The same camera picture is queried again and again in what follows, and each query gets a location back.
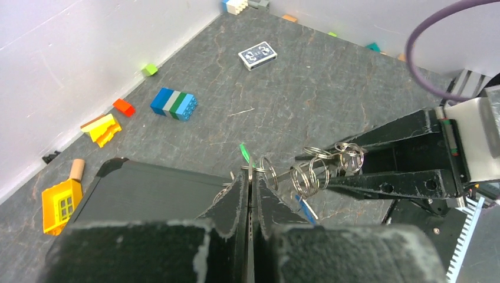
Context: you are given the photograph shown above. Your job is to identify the orange wooden block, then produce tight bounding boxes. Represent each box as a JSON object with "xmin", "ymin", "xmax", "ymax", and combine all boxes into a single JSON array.
[{"xmin": 282, "ymin": 14, "xmax": 298, "ymax": 23}]

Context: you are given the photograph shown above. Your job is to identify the green key tag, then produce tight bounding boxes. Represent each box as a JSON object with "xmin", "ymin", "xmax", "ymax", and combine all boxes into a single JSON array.
[{"xmin": 239, "ymin": 143, "xmax": 251, "ymax": 164}]

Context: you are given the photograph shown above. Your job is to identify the yellow toy window block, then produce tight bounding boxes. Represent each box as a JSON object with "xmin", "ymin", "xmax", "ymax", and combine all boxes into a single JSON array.
[{"xmin": 41, "ymin": 179, "xmax": 83, "ymax": 236}]

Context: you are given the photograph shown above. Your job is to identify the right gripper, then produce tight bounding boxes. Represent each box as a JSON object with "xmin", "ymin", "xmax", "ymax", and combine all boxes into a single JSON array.
[{"xmin": 295, "ymin": 108, "xmax": 470, "ymax": 216}]

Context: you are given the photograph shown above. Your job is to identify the grey brick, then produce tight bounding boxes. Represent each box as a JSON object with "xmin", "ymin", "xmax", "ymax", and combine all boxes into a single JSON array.
[{"xmin": 248, "ymin": 0, "xmax": 269, "ymax": 11}]

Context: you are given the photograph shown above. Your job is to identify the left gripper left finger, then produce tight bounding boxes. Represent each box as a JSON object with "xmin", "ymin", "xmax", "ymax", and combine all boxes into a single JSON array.
[{"xmin": 39, "ymin": 173, "xmax": 249, "ymax": 282}]

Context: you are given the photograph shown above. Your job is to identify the green small cube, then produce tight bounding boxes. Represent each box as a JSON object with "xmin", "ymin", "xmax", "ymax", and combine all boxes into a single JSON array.
[{"xmin": 142, "ymin": 63, "xmax": 158, "ymax": 77}]

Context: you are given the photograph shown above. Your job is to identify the yellow orange wedge blocks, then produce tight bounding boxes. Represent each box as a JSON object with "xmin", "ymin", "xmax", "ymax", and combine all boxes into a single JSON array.
[{"xmin": 80, "ymin": 114, "xmax": 122, "ymax": 148}]

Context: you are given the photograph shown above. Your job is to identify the teal block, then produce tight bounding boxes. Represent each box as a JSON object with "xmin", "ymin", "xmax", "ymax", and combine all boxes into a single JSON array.
[{"xmin": 365, "ymin": 42, "xmax": 381, "ymax": 53}]

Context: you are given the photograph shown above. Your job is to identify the blue playing card box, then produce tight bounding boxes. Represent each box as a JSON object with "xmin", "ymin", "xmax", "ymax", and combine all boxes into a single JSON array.
[{"xmin": 238, "ymin": 41, "xmax": 278, "ymax": 71}]

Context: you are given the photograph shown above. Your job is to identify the wooden peg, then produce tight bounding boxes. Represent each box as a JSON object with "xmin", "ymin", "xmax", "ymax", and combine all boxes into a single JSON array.
[{"xmin": 69, "ymin": 159, "xmax": 85, "ymax": 182}]

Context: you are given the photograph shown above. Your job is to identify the white blue brick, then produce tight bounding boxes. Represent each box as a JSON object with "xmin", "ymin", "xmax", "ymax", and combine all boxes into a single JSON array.
[{"xmin": 222, "ymin": 0, "xmax": 248, "ymax": 15}]

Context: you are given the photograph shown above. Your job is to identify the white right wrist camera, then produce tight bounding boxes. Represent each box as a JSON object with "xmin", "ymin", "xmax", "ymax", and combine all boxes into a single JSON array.
[{"xmin": 445, "ymin": 85, "xmax": 499, "ymax": 182}]

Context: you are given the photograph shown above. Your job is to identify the blue green stacked bricks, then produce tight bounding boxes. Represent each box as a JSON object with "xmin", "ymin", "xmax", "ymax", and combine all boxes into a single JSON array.
[{"xmin": 150, "ymin": 88, "xmax": 198, "ymax": 121}]

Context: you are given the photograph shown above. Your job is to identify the dark grey hard case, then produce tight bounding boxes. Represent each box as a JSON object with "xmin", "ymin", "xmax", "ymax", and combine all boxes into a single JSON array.
[{"xmin": 70, "ymin": 158, "xmax": 232, "ymax": 223}]

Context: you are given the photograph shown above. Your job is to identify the white cable duct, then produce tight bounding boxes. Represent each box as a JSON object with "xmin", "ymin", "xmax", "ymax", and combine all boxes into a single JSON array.
[{"xmin": 446, "ymin": 196, "xmax": 485, "ymax": 282}]

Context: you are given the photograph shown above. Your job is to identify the metal disc keyring with rings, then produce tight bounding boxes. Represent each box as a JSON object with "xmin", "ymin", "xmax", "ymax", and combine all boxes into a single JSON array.
[{"xmin": 212, "ymin": 141, "xmax": 368, "ymax": 206}]

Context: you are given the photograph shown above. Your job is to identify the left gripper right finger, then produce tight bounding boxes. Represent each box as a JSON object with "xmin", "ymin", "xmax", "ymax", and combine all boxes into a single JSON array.
[{"xmin": 252, "ymin": 176, "xmax": 446, "ymax": 282}]

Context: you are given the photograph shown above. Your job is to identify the red small block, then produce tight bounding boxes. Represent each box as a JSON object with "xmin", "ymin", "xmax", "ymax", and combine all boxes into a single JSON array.
[{"xmin": 113, "ymin": 98, "xmax": 136, "ymax": 117}]

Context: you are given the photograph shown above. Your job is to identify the small black clip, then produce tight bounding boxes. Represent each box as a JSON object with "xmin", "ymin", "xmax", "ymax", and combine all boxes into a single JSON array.
[{"xmin": 42, "ymin": 151, "xmax": 61, "ymax": 164}]

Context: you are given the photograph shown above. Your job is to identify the blue key tag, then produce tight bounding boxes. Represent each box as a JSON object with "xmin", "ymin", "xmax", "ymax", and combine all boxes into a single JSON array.
[{"xmin": 295, "ymin": 195, "xmax": 318, "ymax": 223}]

